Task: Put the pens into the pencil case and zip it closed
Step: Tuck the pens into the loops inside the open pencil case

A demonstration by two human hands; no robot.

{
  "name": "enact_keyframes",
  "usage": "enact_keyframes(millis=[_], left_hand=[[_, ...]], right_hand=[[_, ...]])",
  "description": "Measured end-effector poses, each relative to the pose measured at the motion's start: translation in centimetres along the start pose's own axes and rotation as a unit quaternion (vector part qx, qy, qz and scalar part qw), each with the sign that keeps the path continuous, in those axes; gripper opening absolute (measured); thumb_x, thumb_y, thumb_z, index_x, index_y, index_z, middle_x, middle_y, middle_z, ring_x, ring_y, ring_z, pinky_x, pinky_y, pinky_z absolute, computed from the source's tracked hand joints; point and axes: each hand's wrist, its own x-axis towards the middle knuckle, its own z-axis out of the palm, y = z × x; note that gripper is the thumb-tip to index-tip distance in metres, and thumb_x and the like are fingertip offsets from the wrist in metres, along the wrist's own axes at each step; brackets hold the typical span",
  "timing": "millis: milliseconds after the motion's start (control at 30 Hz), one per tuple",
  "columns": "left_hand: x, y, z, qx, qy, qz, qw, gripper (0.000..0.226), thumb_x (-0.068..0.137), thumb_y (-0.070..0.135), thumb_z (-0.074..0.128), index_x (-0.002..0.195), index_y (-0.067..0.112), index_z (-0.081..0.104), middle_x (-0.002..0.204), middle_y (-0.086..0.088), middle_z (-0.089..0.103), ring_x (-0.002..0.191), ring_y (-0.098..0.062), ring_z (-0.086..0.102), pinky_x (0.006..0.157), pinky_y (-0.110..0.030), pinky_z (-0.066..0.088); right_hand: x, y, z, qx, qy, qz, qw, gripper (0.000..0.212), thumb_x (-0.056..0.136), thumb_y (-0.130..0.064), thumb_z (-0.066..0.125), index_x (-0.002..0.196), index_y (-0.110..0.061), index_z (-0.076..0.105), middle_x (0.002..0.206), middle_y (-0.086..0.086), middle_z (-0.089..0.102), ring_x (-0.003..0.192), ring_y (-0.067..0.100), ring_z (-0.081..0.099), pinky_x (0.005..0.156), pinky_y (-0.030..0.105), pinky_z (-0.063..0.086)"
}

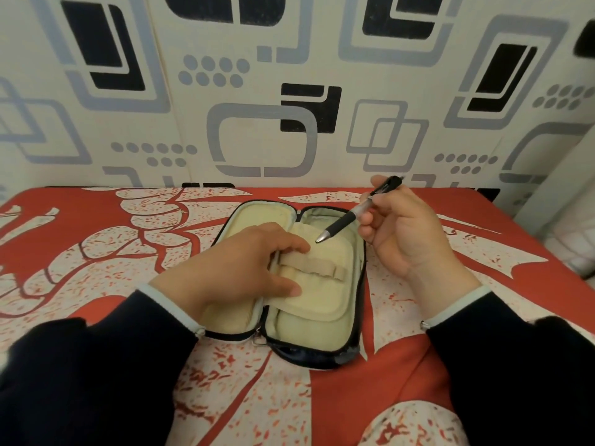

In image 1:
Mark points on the person's left hand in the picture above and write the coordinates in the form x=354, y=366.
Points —
x=232, y=269

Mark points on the person's right hand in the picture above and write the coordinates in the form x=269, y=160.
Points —
x=409, y=236

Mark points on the person's right thumb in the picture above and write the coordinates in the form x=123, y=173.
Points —
x=379, y=183

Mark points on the person's left thumb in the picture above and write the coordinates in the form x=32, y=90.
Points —
x=279, y=287

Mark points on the dark pencil case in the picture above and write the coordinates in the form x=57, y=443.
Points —
x=307, y=292

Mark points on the black retractable pen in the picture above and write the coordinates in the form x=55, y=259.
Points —
x=355, y=211

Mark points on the person's right forearm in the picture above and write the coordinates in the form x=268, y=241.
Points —
x=502, y=357

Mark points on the person's left forearm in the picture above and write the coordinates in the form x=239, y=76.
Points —
x=93, y=371

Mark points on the red and white patterned cloth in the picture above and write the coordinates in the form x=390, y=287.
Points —
x=297, y=320

